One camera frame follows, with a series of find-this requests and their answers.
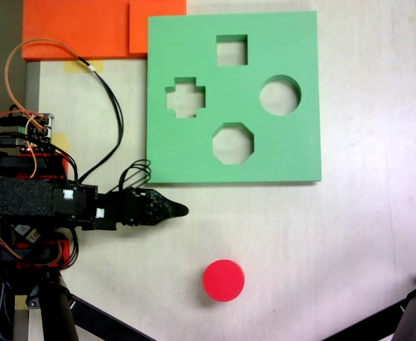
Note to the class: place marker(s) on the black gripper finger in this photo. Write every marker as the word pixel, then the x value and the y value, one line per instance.
pixel 158 217
pixel 165 204

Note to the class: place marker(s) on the red cylinder block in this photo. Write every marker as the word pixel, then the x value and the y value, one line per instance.
pixel 224 280

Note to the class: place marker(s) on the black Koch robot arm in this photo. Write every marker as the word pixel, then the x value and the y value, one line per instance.
pixel 20 195

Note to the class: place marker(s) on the large orange foam block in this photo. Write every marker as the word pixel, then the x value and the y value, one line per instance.
pixel 73 28

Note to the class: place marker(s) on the yellow masking tape piece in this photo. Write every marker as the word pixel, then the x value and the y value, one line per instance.
pixel 61 142
pixel 20 302
pixel 83 66

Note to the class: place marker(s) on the black power converter board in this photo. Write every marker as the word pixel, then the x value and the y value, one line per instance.
pixel 28 234

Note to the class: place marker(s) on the green shape sorter board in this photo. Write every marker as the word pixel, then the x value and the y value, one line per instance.
pixel 293 156

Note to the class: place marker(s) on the red printed base plate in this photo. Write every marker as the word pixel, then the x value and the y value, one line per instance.
pixel 65 167

